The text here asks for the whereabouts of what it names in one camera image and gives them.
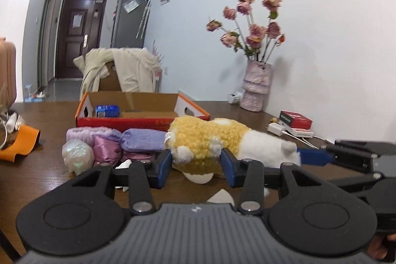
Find purple decorative plant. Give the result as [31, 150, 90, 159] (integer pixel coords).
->
[152, 40, 164, 65]

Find white charger cable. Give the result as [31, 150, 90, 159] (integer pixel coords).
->
[280, 131, 336, 150]

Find person's right hand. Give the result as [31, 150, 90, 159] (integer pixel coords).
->
[368, 233, 396, 263]

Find yellow white plush hamster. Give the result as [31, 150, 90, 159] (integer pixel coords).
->
[165, 116, 302, 175]

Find pink textured vase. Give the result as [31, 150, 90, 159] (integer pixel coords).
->
[240, 60, 273, 112]

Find white charger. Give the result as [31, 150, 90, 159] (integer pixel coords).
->
[267, 122, 289, 136]

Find small red box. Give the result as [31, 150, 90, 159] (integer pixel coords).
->
[279, 110, 313, 130]

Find pink suitcase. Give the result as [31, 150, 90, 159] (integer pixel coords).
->
[0, 38, 17, 104]

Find white round sponge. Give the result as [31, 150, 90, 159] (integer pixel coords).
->
[182, 170, 215, 183]

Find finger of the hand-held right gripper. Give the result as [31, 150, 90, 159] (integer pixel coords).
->
[337, 172, 385, 199]
[298, 139, 396, 173]

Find brown cardboard box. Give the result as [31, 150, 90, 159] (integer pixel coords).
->
[98, 61, 122, 92]

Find beige coat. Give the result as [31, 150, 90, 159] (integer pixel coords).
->
[73, 48, 163, 100]

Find blue packet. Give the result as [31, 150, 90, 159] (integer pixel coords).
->
[95, 105, 120, 118]

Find dried pink rose bouquet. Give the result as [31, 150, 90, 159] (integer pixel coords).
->
[206, 0, 286, 62]

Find dark brown door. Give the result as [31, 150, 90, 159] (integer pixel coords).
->
[56, 0, 107, 79]

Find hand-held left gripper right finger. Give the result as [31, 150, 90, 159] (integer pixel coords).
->
[221, 148, 338, 216]

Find red cardboard box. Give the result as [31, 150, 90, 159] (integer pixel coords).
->
[75, 90, 211, 131]

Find lavender fluffy cloth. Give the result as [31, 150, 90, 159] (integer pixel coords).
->
[120, 128, 169, 152]

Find purple satin bonnet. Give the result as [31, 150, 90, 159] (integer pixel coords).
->
[92, 134, 157, 167]

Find small white tubes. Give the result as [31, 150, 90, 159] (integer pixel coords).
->
[6, 112, 27, 133]

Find grey refrigerator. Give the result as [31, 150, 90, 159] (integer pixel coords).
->
[111, 0, 152, 49]

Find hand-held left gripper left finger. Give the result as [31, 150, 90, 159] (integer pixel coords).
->
[71, 149, 173, 216]

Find iridescent mesh ball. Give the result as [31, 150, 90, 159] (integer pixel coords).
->
[62, 139, 95, 175]

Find flat white box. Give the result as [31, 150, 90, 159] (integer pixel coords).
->
[286, 127, 314, 139]

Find white folded umbrella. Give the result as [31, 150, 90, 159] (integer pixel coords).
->
[136, 0, 151, 40]

